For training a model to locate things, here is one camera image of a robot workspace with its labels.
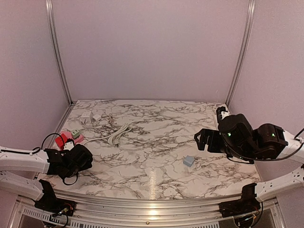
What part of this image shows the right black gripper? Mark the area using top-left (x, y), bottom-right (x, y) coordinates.
top-left (195, 128), bottom-right (253, 162)

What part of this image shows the light blue cube charger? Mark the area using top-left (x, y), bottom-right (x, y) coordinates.
top-left (183, 155), bottom-right (195, 167)

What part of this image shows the white power cord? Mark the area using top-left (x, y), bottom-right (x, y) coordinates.
top-left (84, 124), bottom-right (133, 146)

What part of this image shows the pink triangular power strip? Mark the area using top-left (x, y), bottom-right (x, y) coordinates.
top-left (60, 130), bottom-right (84, 144)

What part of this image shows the red cube socket adapter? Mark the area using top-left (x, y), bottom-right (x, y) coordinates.
top-left (55, 133), bottom-right (67, 150)

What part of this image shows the light green cube charger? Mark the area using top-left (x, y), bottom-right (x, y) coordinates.
top-left (71, 130), bottom-right (80, 139)

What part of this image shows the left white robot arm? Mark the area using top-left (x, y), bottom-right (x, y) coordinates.
top-left (0, 144), bottom-right (93, 211)

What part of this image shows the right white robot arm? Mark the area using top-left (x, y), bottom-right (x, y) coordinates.
top-left (194, 112), bottom-right (304, 213)

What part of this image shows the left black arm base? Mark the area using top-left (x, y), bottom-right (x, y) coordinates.
top-left (34, 180), bottom-right (76, 216)

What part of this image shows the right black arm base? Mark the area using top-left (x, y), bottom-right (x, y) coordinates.
top-left (218, 183), bottom-right (261, 218)

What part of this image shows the aluminium front table rail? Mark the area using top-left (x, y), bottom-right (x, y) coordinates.
top-left (15, 187), bottom-right (280, 228)

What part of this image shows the right aluminium corner post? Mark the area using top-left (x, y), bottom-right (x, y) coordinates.
top-left (225, 0), bottom-right (257, 107)

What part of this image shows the aluminium corner post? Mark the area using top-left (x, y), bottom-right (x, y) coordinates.
top-left (45, 0), bottom-right (73, 106)
top-left (225, 0), bottom-right (257, 107)

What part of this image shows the left aluminium corner post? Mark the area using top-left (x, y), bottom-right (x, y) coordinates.
top-left (45, 0), bottom-right (73, 106)

